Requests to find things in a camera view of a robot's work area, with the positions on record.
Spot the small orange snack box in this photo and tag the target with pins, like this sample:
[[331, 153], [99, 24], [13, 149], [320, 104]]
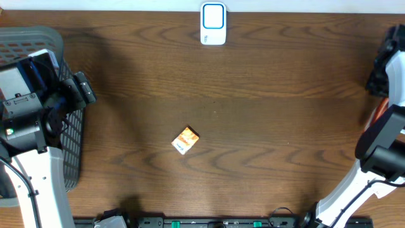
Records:
[[185, 140]]

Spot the red Top chocolate bar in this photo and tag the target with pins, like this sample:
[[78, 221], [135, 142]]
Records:
[[377, 113]]

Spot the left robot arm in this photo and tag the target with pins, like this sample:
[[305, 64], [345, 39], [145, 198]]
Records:
[[35, 104]]

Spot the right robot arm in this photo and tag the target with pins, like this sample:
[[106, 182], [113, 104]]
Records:
[[379, 165]]

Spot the white barcode scanner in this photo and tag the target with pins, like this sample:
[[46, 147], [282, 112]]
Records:
[[213, 23]]

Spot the grey plastic basket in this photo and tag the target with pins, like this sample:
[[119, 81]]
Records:
[[21, 41]]

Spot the black mounting rail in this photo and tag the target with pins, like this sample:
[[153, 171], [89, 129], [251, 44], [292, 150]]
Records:
[[158, 222]]

